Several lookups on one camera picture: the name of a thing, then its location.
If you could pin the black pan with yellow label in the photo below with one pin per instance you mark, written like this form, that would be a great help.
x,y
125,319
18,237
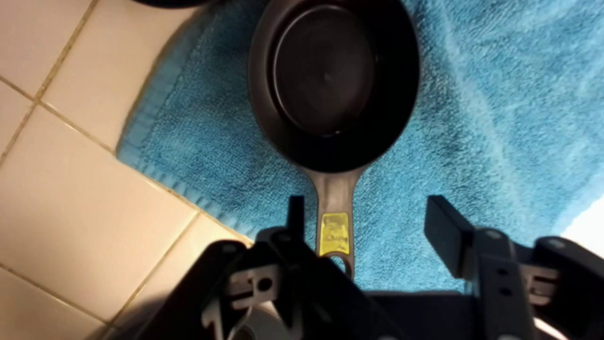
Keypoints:
x,y
333,83

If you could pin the blue terry towel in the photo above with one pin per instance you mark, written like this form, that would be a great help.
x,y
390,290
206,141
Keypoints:
x,y
503,126

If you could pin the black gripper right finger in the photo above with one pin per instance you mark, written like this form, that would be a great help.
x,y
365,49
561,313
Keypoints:
x,y
450,236

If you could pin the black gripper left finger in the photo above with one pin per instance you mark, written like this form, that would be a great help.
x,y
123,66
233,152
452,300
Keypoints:
x,y
297,219

